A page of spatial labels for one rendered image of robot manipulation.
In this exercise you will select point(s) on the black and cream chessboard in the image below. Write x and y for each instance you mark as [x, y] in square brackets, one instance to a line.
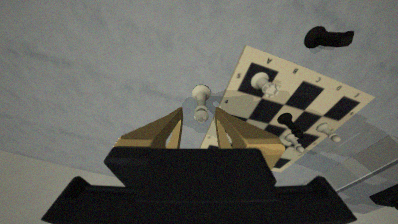
[310, 97]

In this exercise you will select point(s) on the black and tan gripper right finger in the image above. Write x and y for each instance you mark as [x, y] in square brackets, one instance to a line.
[246, 135]

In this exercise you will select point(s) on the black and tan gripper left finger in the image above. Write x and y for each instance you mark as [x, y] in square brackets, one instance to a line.
[155, 134]

